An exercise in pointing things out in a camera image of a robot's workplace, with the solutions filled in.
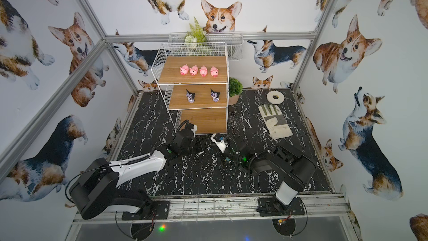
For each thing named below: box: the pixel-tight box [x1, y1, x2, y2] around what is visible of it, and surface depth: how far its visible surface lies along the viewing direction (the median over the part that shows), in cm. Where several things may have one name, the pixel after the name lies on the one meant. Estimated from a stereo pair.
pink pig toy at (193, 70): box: [189, 64, 199, 76], surface depth 72 cm
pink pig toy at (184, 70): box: [179, 64, 189, 76], surface depth 72 cm
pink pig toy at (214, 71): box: [210, 66, 220, 78], surface depth 70 cm
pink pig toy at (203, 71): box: [198, 65, 208, 77], surface depth 71 cm
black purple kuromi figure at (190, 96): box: [186, 89, 196, 104], surface depth 81 cm
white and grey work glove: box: [258, 104, 294, 140], surface depth 106 cm
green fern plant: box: [183, 16, 208, 48], surface depth 83 cm
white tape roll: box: [266, 90, 285, 105], surface depth 120 cm
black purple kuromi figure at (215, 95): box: [210, 88, 221, 103], surface depth 80 cm
